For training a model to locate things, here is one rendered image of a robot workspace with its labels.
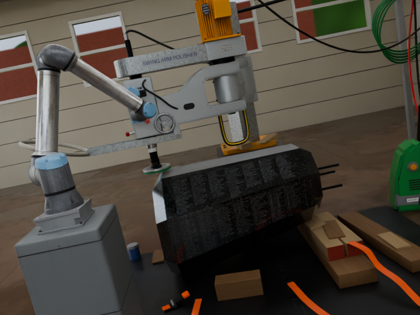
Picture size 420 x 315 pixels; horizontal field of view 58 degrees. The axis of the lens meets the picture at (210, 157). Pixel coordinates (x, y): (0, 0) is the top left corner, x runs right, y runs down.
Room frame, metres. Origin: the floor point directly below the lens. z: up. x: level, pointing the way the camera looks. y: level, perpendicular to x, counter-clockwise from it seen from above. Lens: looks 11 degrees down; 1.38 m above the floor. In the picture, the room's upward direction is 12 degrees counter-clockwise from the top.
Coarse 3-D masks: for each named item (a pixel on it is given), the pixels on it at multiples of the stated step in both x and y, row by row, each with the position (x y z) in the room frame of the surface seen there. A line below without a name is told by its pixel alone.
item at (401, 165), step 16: (400, 144) 3.25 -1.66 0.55; (416, 144) 3.05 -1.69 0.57; (400, 160) 3.08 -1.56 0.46; (416, 160) 3.02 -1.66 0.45; (400, 176) 3.06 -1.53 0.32; (416, 176) 3.03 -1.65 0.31; (400, 192) 3.06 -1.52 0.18; (416, 192) 3.03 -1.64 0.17; (400, 208) 3.07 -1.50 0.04; (416, 208) 3.06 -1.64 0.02
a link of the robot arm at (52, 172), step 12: (48, 156) 1.89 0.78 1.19; (60, 156) 1.86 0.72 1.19; (36, 168) 1.84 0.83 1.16; (48, 168) 1.81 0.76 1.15; (60, 168) 1.83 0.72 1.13; (36, 180) 1.91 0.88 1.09; (48, 180) 1.80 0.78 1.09; (60, 180) 1.82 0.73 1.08; (72, 180) 1.88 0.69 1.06; (48, 192) 1.81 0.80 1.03
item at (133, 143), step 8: (160, 136) 2.80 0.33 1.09; (168, 136) 2.82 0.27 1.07; (176, 136) 2.79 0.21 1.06; (112, 144) 2.85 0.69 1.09; (120, 144) 2.75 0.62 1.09; (128, 144) 2.76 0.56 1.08; (136, 144) 2.77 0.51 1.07; (144, 144) 2.78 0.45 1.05; (96, 152) 2.72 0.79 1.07; (104, 152) 2.73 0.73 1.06
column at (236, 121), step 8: (232, 8) 3.55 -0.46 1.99; (232, 16) 3.54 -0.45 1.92; (232, 24) 3.54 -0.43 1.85; (240, 32) 3.57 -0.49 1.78; (240, 56) 3.54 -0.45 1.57; (248, 104) 3.54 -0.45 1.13; (240, 112) 3.49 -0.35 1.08; (248, 112) 3.53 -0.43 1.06; (232, 120) 3.58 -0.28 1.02; (240, 120) 3.48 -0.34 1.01; (248, 120) 3.53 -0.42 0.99; (256, 120) 3.57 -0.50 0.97; (232, 128) 3.60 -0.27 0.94; (240, 128) 3.50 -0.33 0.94; (256, 128) 3.56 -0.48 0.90; (232, 136) 3.63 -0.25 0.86; (240, 136) 3.52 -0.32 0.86; (256, 136) 3.55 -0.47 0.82
